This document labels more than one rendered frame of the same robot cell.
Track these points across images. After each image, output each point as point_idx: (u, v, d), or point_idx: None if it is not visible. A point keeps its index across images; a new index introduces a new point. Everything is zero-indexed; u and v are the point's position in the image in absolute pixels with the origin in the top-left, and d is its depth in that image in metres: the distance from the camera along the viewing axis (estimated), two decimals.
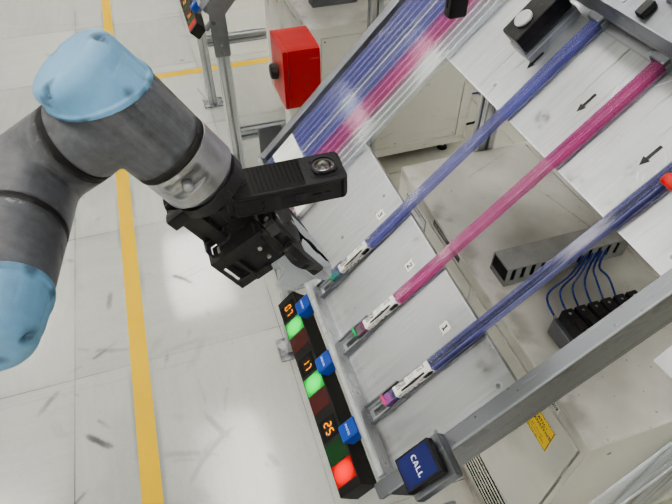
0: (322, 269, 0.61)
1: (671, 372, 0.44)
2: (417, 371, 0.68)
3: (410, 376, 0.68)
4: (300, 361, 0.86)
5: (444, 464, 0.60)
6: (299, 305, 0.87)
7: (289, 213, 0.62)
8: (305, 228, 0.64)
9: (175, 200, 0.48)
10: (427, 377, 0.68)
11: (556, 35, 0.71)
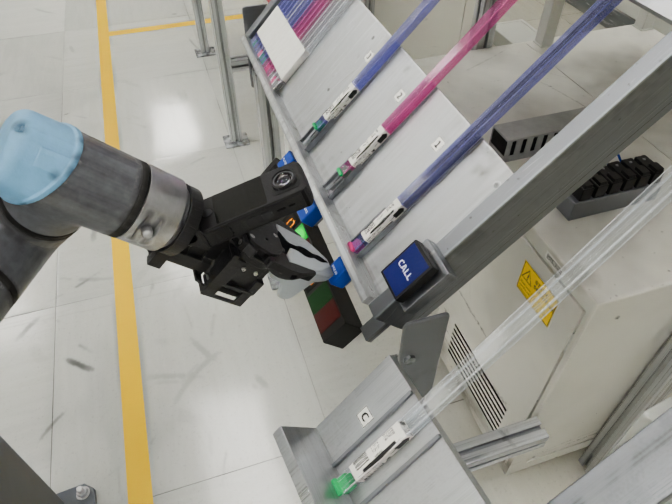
0: (315, 274, 0.61)
1: None
2: (387, 210, 0.63)
3: (379, 217, 0.63)
4: (283, 221, 0.79)
5: (436, 266, 0.53)
6: (282, 162, 0.81)
7: (276, 223, 0.63)
8: (297, 234, 0.65)
9: (143, 245, 0.51)
10: (398, 217, 0.62)
11: None
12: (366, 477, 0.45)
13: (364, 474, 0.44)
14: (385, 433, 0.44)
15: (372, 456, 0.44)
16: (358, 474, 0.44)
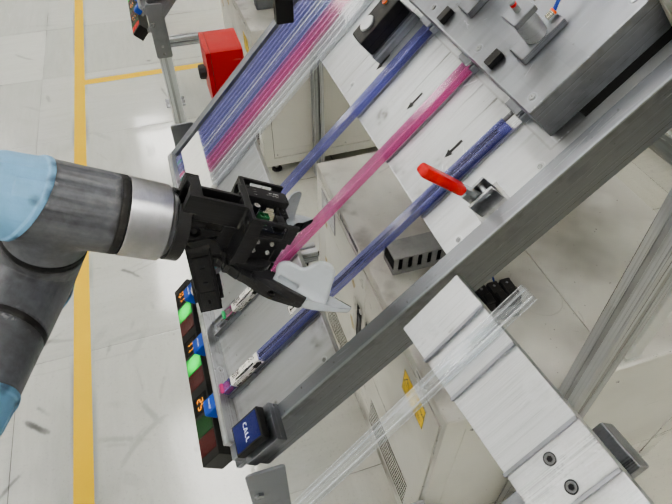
0: None
1: (414, 338, 0.49)
2: (248, 361, 0.75)
3: (243, 366, 0.75)
4: (186, 344, 0.92)
5: (270, 430, 0.65)
6: (186, 291, 0.93)
7: (266, 289, 0.58)
8: (293, 304, 0.58)
9: None
10: (257, 367, 0.75)
11: (399, 39, 0.77)
12: None
13: None
14: None
15: None
16: None
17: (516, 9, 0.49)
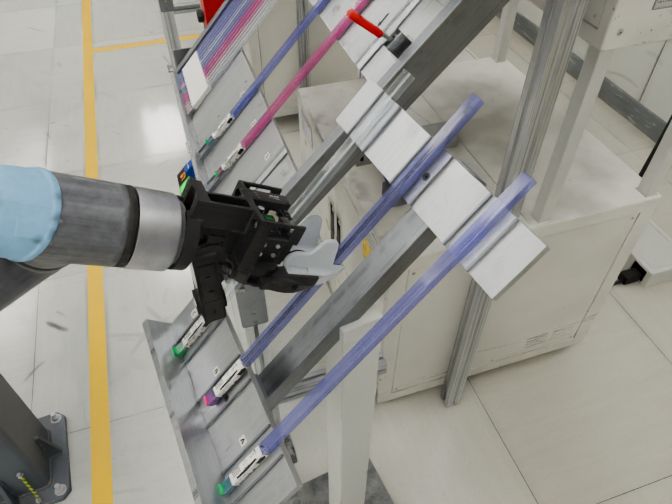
0: None
1: (341, 123, 0.72)
2: (232, 369, 0.71)
3: (226, 375, 0.72)
4: None
5: None
6: (186, 167, 1.16)
7: (282, 284, 0.59)
8: (306, 286, 0.61)
9: None
10: (242, 374, 0.71)
11: None
12: (190, 344, 0.80)
13: (188, 342, 0.80)
14: (199, 318, 0.79)
15: (192, 331, 0.79)
16: (185, 342, 0.80)
17: None
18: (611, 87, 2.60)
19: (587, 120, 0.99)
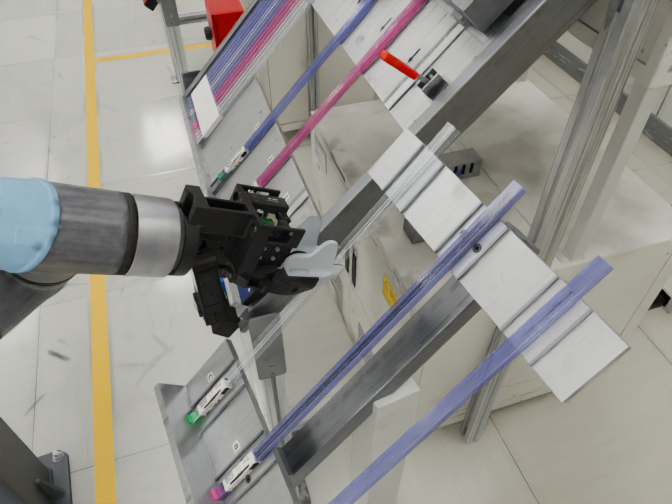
0: None
1: (375, 177, 0.66)
2: (243, 463, 0.66)
3: (237, 468, 0.66)
4: None
5: None
6: None
7: (282, 286, 0.59)
8: (307, 287, 0.61)
9: None
10: (254, 468, 0.66)
11: None
12: (206, 412, 0.73)
13: (204, 410, 0.73)
14: (216, 385, 0.73)
15: (208, 399, 0.73)
16: (201, 410, 0.73)
17: None
18: (627, 100, 2.53)
19: (628, 158, 0.92)
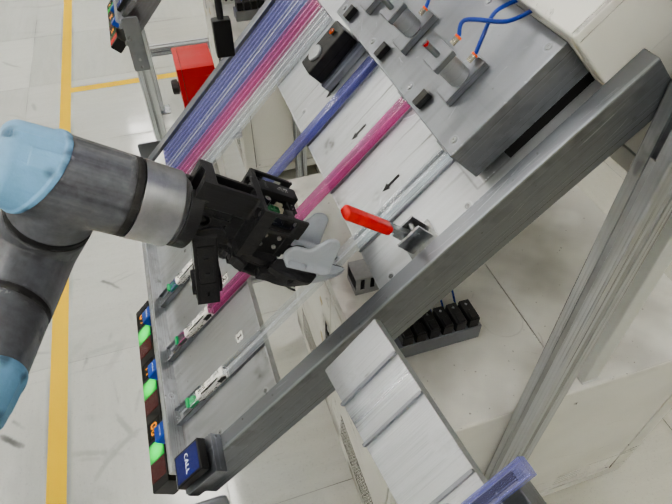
0: None
1: (334, 380, 0.50)
2: None
3: None
4: (143, 366, 0.92)
5: (210, 462, 0.66)
6: (144, 314, 0.94)
7: (279, 277, 0.59)
8: (303, 282, 0.61)
9: None
10: None
11: (347, 68, 0.77)
12: (203, 398, 0.75)
13: (201, 396, 0.75)
14: (214, 372, 0.74)
15: (206, 385, 0.74)
16: (198, 395, 0.75)
17: (429, 48, 0.49)
18: None
19: (654, 286, 0.77)
